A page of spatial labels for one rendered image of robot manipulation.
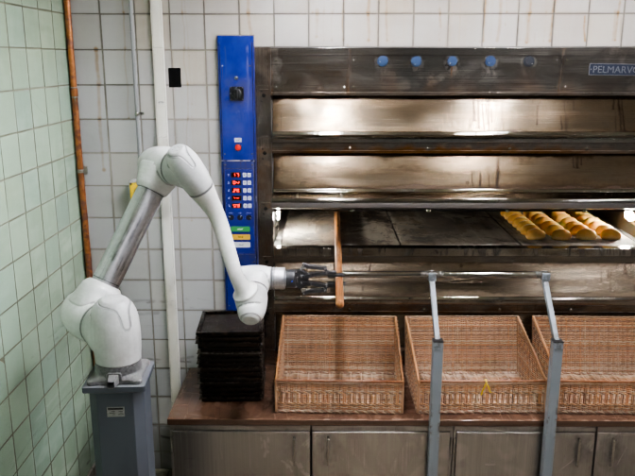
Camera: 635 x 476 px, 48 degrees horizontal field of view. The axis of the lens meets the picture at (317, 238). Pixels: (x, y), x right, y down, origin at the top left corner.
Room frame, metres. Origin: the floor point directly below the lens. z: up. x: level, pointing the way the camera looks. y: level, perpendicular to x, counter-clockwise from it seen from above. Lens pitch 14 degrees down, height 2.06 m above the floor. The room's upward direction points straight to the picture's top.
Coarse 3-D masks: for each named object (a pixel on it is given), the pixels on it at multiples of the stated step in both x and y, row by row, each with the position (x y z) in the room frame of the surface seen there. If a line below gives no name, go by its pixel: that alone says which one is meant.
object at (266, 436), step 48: (192, 384) 3.08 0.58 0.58; (192, 432) 2.76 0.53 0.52; (240, 432) 2.75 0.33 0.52; (288, 432) 2.75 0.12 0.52; (336, 432) 2.75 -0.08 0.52; (384, 432) 2.75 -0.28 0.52; (480, 432) 2.75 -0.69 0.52; (528, 432) 2.75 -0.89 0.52; (576, 432) 2.75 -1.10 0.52; (624, 432) 2.75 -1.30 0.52
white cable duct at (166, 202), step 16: (160, 0) 3.28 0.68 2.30; (160, 16) 3.28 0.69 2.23; (160, 32) 3.28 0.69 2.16; (160, 48) 3.28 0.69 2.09; (160, 64) 3.28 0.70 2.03; (160, 80) 3.28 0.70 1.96; (160, 96) 3.28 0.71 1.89; (160, 112) 3.28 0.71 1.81; (160, 128) 3.28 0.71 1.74; (160, 144) 3.28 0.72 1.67; (176, 304) 3.28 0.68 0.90; (176, 320) 3.29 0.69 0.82; (176, 336) 3.28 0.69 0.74; (176, 352) 3.28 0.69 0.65; (176, 368) 3.28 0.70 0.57; (176, 384) 3.28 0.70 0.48
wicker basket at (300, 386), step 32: (288, 320) 3.27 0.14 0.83; (320, 320) 3.25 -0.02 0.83; (352, 320) 3.25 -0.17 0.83; (384, 320) 3.25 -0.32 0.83; (288, 352) 3.22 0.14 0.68; (320, 352) 3.22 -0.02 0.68; (352, 352) 3.21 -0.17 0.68; (384, 352) 3.21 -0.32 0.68; (288, 384) 2.81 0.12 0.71; (320, 384) 2.80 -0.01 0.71; (352, 384) 2.79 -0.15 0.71; (384, 384) 2.79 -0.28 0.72
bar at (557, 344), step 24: (432, 288) 2.88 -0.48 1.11; (432, 312) 2.82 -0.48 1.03; (552, 312) 2.80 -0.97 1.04; (552, 336) 2.74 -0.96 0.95; (432, 360) 2.70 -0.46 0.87; (552, 360) 2.69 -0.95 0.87; (432, 384) 2.69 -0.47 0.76; (552, 384) 2.69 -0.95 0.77; (432, 408) 2.69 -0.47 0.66; (552, 408) 2.69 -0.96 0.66; (432, 432) 2.69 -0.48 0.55; (552, 432) 2.69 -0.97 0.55; (432, 456) 2.69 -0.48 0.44; (552, 456) 2.69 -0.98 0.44
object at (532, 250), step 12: (276, 252) 3.30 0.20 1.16; (288, 252) 3.30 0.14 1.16; (300, 252) 3.30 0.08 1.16; (312, 252) 3.30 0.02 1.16; (324, 252) 3.29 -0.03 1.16; (348, 252) 3.29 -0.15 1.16; (360, 252) 3.29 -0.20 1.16; (372, 252) 3.29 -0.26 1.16; (384, 252) 3.29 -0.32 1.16; (396, 252) 3.29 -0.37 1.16; (408, 252) 3.29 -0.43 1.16; (420, 252) 3.29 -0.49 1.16; (432, 252) 3.29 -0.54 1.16; (444, 252) 3.29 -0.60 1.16; (456, 252) 3.29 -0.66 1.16; (468, 252) 3.29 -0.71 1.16; (480, 252) 3.29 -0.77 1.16; (492, 252) 3.29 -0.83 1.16; (504, 252) 3.29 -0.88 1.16; (516, 252) 3.29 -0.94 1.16; (528, 252) 3.29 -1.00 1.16; (540, 252) 3.29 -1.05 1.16; (552, 252) 3.29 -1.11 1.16; (564, 252) 3.29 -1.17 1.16; (576, 252) 3.28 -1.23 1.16; (588, 252) 3.28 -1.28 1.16; (600, 252) 3.28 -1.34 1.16; (612, 252) 3.28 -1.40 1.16; (624, 252) 3.28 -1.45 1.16
